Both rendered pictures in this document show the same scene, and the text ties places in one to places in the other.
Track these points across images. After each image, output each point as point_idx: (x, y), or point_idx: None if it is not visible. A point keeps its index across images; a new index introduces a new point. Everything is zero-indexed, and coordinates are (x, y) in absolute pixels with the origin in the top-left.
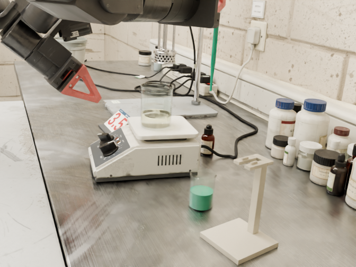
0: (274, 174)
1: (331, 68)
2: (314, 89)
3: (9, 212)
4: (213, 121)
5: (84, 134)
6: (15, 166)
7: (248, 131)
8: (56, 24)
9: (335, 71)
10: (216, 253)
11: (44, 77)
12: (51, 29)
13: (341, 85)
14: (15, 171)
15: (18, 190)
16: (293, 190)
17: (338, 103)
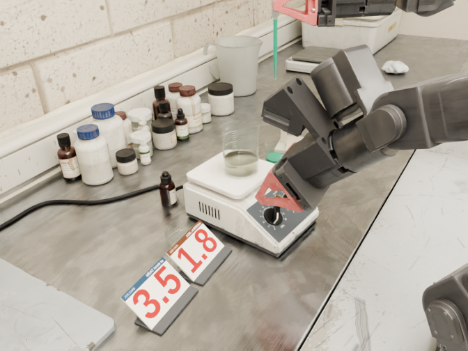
0: (177, 161)
1: (22, 87)
2: (10, 125)
3: (413, 226)
4: (24, 246)
5: (217, 317)
6: (370, 289)
7: (53, 208)
8: (314, 109)
9: (29, 87)
10: None
11: (315, 206)
12: (315, 125)
13: (40, 97)
14: (376, 279)
15: (391, 246)
16: (200, 149)
17: (51, 114)
